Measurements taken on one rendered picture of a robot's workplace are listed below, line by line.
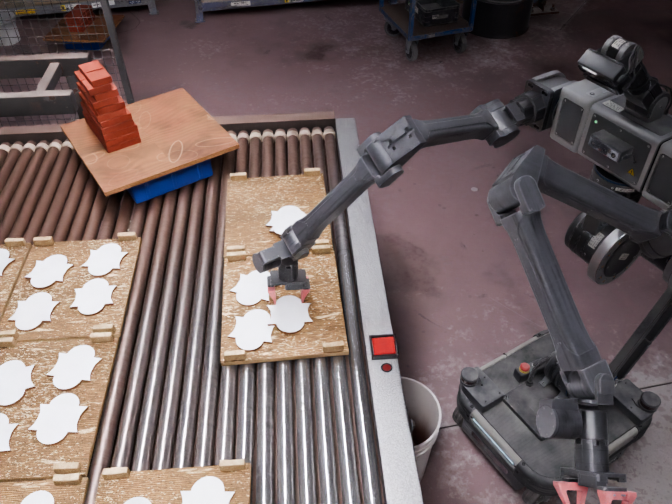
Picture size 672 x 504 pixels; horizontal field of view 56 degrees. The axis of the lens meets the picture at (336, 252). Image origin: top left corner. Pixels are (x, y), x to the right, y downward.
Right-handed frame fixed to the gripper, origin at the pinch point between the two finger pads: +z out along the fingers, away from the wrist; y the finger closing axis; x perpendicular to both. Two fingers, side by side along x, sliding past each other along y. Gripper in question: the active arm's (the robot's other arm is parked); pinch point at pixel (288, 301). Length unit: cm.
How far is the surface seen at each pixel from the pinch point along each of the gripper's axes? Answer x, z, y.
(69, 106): 116, -18, -84
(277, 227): 29.9, -7.6, -1.7
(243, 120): 99, -17, -12
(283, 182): 58, -9, 2
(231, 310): -0.1, 2.2, -16.7
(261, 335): -11.2, 2.8, -8.3
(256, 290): 5.9, -0.2, -9.3
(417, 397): 16, 61, 49
